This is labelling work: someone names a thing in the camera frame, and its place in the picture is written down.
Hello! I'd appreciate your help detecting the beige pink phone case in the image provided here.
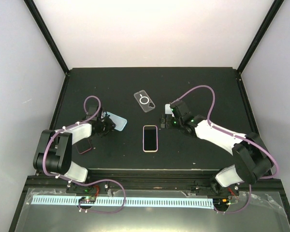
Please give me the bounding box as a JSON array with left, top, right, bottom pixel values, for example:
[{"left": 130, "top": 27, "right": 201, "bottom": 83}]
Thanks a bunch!
[{"left": 142, "top": 125, "right": 159, "bottom": 153}]

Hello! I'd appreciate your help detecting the right black corner post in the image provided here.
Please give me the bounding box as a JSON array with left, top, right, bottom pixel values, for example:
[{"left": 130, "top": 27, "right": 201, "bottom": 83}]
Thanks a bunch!
[{"left": 237, "top": 0, "right": 284, "bottom": 74}]

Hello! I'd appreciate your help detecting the red cased phone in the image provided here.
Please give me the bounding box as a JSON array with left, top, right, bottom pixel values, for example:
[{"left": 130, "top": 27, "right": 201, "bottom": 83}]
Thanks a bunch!
[{"left": 75, "top": 138, "right": 92, "bottom": 155}]

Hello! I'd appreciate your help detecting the right small circuit board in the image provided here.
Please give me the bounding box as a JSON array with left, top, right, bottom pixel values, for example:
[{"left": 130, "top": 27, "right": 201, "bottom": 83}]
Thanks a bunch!
[{"left": 213, "top": 198, "right": 238, "bottom": 206}]

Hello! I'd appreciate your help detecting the black front frame rail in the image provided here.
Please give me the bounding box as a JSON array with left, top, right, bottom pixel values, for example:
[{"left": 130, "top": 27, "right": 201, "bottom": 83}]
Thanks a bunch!
[{"left": 26, "top": 169, "right": 290, "bottom": 232}]

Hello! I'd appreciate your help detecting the black screen phone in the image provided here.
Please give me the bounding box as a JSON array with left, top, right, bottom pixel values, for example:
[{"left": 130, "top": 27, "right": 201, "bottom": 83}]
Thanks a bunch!
[{"left": 144, "top": 126, "right": 158, "bottom": 151}]

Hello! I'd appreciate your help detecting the light blue phone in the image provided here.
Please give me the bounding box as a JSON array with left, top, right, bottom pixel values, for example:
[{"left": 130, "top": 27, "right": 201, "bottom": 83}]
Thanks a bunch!
[{"left": 102, "top": 112, "right": 128, "bottom": 131}]

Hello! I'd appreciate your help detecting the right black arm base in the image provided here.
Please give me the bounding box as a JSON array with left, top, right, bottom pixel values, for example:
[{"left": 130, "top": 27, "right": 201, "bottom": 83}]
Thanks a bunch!
[{"left": 191, "top": 179, "right": 238, "bottom": 197}]

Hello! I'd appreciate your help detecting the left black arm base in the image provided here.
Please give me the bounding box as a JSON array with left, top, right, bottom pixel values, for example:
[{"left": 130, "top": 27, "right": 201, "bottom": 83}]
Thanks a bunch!
[{"left": 66, "top": 181, "right": 110, "bottom": 195}]

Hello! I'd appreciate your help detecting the left black corner post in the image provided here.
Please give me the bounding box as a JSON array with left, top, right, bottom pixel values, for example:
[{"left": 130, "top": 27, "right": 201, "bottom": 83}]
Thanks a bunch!
[{"left": 24, "top": 0, "right": 70, "bottom": 75}]

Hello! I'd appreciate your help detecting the small circuit board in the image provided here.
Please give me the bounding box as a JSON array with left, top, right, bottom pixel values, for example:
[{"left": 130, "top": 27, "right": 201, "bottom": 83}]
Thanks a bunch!
[
  {"left": 213, "top": 198, "right": 238, "bottom": 206},
  {"left": 78, "top": 196, "right": 96, "bottom": 204}
]

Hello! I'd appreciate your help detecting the white slotted cable duct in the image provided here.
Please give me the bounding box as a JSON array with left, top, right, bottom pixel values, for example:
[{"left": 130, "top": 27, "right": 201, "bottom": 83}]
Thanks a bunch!
[{"left": 31, "top": 195, "right": 214, "bottom": 209}]

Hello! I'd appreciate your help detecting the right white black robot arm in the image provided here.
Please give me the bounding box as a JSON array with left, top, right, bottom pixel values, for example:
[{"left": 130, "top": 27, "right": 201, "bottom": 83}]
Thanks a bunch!
[{"left": 160, "top": 100, "right": 275, "bottom": 195}]

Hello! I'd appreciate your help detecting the left small circuit board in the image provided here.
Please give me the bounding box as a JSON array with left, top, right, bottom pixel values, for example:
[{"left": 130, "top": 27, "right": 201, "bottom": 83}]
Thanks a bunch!
[{"left": 78, "top": 196, "right": 96, "bottom": 204}]

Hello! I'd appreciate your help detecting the white phone face down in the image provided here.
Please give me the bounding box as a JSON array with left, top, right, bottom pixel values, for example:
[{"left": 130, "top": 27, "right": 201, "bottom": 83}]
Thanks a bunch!
[{"left": 165, "top": 103, "right": 173, "bottom": 115}]

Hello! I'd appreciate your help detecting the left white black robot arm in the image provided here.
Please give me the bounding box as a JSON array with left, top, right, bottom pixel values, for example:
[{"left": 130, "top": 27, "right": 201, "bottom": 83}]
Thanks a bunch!
[{"left": 33, "top": 106, "right": 116, "bottom": 193}]

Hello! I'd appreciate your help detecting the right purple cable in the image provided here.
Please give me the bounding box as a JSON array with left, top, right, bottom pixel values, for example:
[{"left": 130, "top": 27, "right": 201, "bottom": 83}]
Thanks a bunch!
[{"left": 177, "top": 85, "right": 280, "bottom": 215}]

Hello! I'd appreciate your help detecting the black corner post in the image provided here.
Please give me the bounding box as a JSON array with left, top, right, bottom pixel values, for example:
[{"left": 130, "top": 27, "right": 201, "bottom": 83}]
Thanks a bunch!
[
  {"left": 237, "top": 0, "right": 284, "bottom": 74},
  {"left": 24, "top": 0, "right": 70, "bottom": 75}
]

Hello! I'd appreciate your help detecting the clear magsafe phone case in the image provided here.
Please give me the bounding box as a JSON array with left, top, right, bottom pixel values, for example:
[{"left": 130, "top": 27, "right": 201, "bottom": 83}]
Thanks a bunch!
[{"left": 134, "top": 90, "right": 156, "bottom": 113}]

